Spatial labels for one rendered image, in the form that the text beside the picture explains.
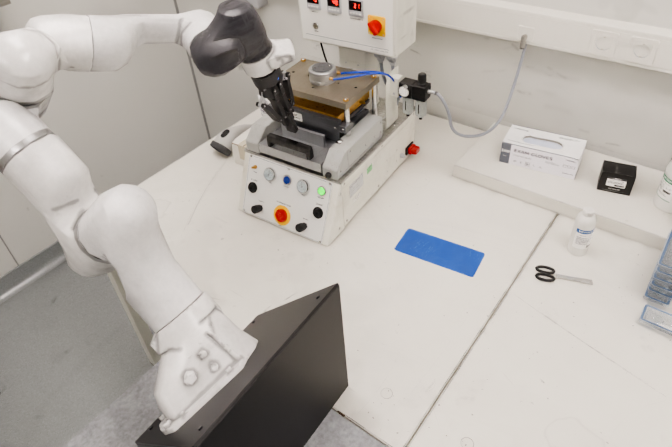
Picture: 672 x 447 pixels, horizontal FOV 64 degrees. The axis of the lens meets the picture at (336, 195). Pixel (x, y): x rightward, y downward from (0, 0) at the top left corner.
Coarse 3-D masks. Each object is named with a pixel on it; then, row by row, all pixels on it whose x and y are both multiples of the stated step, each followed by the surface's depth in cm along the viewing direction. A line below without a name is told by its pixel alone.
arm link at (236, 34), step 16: (240, 0) 117; (224, 16) 115; (240, 16) 115; (256, 16) 118; (208, 32) 117; (224, 32) 116; (240, 32) 117; (256, 32) 119; (192, 48) 119; (208, 48) 116; (224, 48) 116; (240, 48) 119; (256, 48) 121; (208, 64) 117; (224, 64) 119
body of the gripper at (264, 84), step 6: (276, 72) 130; (252, 78) 130; (258, 78) 129; (264, 78) 129; (270, 78) 129; (276, 78) 130; (282, 78) 137; (258, 84) 131; (264, 84) 130; (270, 84) 130; (276, 84) 135; (264, 90) 133; (270, 90) 134; (264, 96) 133; (270, 96) 135
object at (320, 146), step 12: (276, 132) 161; (288, 132) 157; (300, 132) 154; (312, 132) 152; (264, 144) 156; (312, 144) 154; (324, 144) 152; (276, 156) 155; (288, 156) 152; (300, 156) 150; (324, 156) 149; (312, 168) 149
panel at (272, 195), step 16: (256, 160) 160; (256, 176) 161; (288, 176) 154; (304, 176) 152; (256, 192) 162; (272, 192) 159; (288, 192) 156; (272, 208) 160; (288, 208) 157; (304, 208) 154; (320, 208) 151; (288, 224) 158; (320, 224) 152; (320, 240) 153
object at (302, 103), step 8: (296, 96) 159; (368, 96) 160; (296, 104) 155; (304, 104) 155; (312, 104) 154; (320, 104) 154; (360, 104) 157; (320, 112) 151; (328, 112) 150; (336, 112) 150; (352, 112) 155
